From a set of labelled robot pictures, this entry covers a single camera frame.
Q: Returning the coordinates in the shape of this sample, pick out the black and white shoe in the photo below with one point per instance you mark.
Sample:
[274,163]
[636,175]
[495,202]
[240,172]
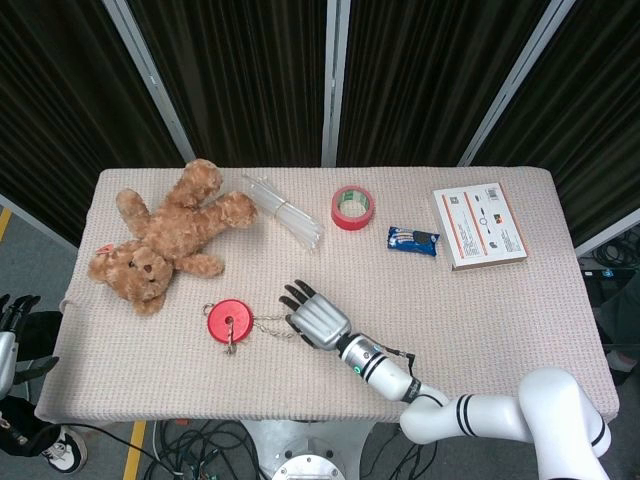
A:
[65,450]

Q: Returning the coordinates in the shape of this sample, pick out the beige woven tablecloth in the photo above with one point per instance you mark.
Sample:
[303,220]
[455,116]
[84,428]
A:
[400,310]

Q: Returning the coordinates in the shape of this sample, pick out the blue cookie packet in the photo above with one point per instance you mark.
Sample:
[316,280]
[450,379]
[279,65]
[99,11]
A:
[410,240]

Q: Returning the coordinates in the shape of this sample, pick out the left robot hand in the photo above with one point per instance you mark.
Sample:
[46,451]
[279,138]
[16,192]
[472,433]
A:
[7,350]

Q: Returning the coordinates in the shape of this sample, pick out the bundle of clear sticks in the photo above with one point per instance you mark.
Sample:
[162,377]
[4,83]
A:
[290,215]

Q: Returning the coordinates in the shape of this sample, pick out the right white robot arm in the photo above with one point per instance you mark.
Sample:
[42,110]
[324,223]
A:
[385,370]

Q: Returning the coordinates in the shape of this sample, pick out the metal robot base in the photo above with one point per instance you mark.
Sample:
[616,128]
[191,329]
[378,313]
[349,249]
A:
[310,450]

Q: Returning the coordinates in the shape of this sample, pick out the straight aluminium frame post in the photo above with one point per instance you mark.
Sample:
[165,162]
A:
[335,75]

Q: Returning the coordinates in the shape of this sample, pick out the white cardboard box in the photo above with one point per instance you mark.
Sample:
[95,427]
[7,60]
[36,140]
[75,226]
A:
[480,225]

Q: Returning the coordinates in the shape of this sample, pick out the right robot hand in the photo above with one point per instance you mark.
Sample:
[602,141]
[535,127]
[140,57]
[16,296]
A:
[322,320]

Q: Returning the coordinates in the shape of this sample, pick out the black curtain panel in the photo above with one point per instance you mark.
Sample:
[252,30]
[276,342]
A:
[50,100]
[425,75]
[600,100]
[240,75]

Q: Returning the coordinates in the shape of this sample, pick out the aluminium frame rail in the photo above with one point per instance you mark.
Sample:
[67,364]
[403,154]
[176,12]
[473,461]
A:
[607,232]
[40,220]

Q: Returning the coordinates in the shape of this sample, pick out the red disc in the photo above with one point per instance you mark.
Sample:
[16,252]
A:
[242,312]

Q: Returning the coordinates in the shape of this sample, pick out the brown teddy bear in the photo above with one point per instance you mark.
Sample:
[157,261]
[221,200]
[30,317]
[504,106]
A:
[175,235]

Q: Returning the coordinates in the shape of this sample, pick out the red tape roll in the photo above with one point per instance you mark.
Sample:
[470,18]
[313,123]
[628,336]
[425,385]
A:
[350,222]

